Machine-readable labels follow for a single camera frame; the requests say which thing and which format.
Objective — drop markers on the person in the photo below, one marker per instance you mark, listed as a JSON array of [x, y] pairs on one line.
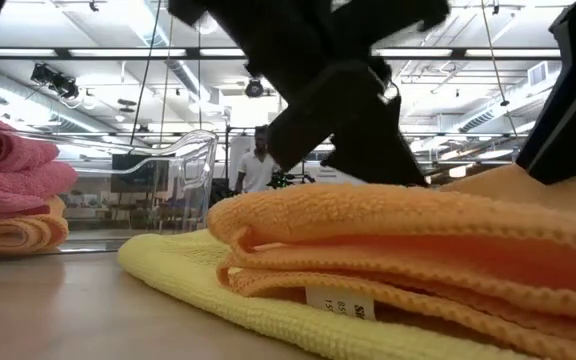
[[257, 172]]

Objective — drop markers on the black monitor screen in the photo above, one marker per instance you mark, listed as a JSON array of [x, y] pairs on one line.
[[138, 175]]

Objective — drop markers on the white air vent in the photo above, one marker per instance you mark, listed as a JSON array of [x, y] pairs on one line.
[[538, 74]]

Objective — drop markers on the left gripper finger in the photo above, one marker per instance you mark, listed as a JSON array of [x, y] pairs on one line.
[[358, 130]]

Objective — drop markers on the yellow microfiber towel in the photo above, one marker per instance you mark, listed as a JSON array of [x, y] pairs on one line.
[[178, 270]]

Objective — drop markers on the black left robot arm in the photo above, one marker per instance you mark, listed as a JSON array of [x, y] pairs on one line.
[[193, 10]]

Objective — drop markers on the black ceiling track device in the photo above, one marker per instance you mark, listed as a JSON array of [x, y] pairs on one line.
[[53, 79]]

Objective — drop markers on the clear plastic bin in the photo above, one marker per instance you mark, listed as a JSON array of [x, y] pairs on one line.
[[203, 160]]

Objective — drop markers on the black round spotlight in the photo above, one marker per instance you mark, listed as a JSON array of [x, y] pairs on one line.
[[254, 88]]

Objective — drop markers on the orange microfiber towel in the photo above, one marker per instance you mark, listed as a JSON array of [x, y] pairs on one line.
[[13, 235], [393, 210]]

